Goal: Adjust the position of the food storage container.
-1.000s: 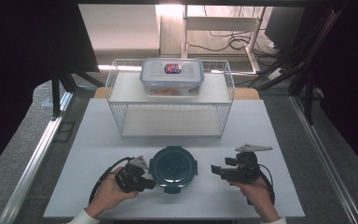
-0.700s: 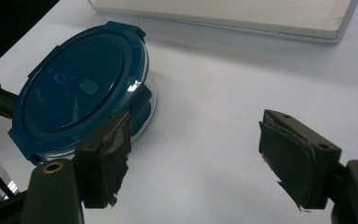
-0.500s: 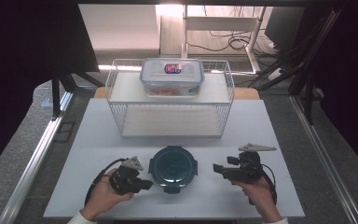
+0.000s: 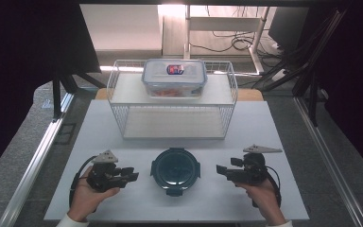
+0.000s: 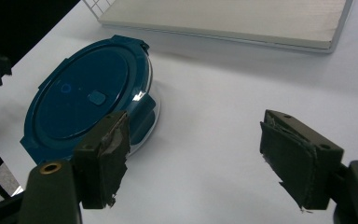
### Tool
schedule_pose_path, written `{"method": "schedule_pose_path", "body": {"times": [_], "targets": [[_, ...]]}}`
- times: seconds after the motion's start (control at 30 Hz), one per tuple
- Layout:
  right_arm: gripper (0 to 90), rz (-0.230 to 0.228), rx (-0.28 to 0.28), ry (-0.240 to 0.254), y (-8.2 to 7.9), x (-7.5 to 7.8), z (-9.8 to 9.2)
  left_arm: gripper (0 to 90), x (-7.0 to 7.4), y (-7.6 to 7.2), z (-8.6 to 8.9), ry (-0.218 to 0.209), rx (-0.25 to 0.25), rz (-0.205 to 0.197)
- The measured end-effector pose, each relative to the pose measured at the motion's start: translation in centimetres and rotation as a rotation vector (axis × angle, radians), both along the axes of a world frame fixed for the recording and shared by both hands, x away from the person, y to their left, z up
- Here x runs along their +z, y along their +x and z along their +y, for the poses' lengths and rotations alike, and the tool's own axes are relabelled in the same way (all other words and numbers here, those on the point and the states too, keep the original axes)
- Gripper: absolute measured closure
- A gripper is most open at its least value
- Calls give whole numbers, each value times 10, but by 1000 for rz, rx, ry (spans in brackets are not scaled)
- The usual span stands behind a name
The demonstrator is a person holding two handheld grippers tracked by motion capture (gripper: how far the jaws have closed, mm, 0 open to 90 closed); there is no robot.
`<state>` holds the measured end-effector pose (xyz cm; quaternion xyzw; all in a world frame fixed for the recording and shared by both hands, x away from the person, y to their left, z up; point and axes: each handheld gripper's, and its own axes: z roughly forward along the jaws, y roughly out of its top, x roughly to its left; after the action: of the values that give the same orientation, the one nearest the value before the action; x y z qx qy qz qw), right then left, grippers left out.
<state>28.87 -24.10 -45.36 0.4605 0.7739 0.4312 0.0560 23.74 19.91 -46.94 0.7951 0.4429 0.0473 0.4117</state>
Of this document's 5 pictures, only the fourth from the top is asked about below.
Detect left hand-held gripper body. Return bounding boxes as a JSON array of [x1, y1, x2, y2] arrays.
[[85, 149, 125, 193]]

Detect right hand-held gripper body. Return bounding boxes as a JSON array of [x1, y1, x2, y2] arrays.
[[226, 144, 284, 187]]

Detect dark green round container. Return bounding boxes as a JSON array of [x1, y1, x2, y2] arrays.
[[149, 147, 201, 198]]

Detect white wire shelf rack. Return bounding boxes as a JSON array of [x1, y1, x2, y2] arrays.
[[106, 59, 239, 141]]

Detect clear rectangular food container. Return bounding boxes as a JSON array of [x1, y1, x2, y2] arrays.
[[141, 58, 208, 99]]

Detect person's left hand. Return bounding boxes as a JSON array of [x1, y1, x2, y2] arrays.
[[67, 166, 121, 223]]

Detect person's right hand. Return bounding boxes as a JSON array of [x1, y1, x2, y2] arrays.
[[235, 178, 287, 227]]

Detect person's white left sleeve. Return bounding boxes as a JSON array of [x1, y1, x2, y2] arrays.
[[56, 213, 90, 227]]

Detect person's white sleeve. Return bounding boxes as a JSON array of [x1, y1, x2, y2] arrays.
[[266, 219, 294, 227], [56, 213, 90, 227]]

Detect person's white right sleeve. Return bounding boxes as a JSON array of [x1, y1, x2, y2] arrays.
[[266, 219, 294, 227]]

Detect tan wooden board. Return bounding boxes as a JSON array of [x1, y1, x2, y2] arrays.
[[94, 88, 265, 102]]

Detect black metal stand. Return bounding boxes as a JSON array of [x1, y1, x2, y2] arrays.
[[51, 73, 107, 123], [253, 9, 348, 128]]

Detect black curtain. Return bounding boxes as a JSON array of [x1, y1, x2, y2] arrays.
[[0, 0, 102, 183], [308, 0, 363, 182]]

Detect white cabinet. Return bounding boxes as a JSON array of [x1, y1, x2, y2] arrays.
[[78, 4, 164, 52]]

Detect right hand-held gripper black cable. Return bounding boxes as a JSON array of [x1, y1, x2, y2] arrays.
[[251, 166, 283, 209]]

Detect aluminium rail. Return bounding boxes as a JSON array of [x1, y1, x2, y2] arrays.
[[0, 93, 76, 227], [294, 96, 363, 227]]

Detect black floor cables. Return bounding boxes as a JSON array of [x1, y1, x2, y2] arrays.
[[188, 5, 257, 54]]

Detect white metal desk frame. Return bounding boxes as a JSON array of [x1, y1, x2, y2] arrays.
[[183, 4, 270, 76]]

